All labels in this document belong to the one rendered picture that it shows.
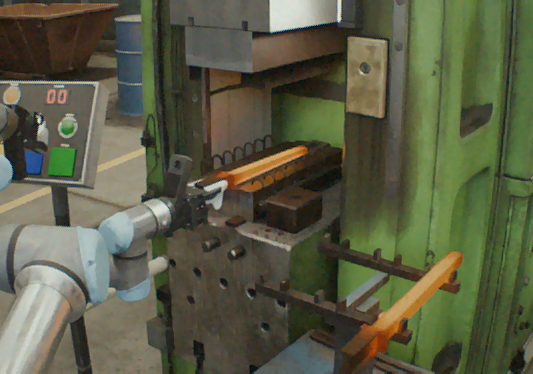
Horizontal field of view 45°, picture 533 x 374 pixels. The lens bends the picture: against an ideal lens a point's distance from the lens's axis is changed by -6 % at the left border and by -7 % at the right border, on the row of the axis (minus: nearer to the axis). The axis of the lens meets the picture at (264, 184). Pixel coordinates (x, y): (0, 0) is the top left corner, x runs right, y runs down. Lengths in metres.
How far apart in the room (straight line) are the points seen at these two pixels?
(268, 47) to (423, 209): 0.50
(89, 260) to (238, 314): 0.73
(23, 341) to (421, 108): 0.96
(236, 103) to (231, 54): 0.39
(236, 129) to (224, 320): 0.55
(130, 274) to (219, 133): 0.60
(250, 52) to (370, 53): 0.26
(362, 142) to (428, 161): 0.16
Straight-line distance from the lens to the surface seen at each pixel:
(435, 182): 1.51
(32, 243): 1.07
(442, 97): 1.46
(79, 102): 1.87
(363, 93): 1.52
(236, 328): 1.72
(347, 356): 1.03
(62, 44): 8.08
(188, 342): 1.87
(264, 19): 1.48
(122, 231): 1.37
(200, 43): 1.61
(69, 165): 1.83
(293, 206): 1.55
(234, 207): 1.65
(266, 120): 2.05
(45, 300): 0.99
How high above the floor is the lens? 1.56
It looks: 20 degrees down
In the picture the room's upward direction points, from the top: straight up
